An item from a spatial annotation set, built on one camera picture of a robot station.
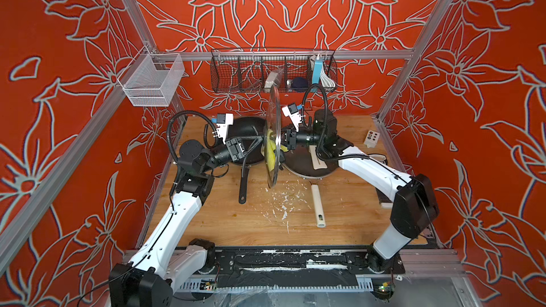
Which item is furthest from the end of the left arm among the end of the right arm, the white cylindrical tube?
the white cylindrical tube

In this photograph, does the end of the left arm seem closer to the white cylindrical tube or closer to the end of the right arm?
the end of the right arm

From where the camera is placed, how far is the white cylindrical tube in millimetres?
721
